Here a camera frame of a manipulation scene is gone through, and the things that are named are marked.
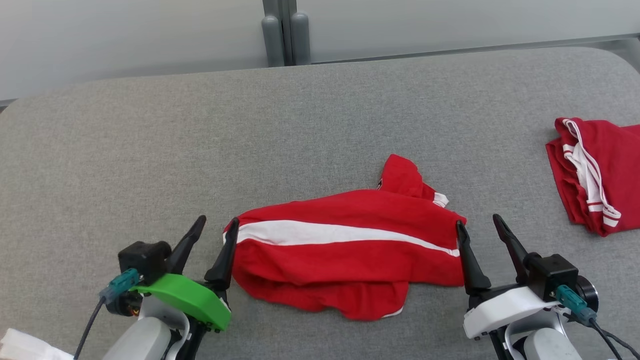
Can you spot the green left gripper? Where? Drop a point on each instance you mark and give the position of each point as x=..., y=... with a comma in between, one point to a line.
x=190, y=295

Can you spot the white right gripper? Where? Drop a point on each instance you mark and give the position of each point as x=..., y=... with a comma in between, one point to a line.
x=500, y=307

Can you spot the red shorts with white stripe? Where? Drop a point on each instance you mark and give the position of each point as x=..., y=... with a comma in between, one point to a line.
x=350, y=265

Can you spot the red jersey with number print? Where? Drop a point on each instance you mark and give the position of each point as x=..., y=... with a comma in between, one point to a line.
x=610, y=165

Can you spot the white cloth bundle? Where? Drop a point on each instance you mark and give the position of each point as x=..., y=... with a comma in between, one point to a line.
x=25, y=347

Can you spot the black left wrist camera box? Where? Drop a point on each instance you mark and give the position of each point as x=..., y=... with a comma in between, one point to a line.
x=145, y=257

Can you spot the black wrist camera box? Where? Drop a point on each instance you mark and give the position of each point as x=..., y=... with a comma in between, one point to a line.
x=552, y=275
x=145, y=257

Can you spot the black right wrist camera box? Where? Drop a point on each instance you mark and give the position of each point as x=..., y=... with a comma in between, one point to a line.
x=552, y=275

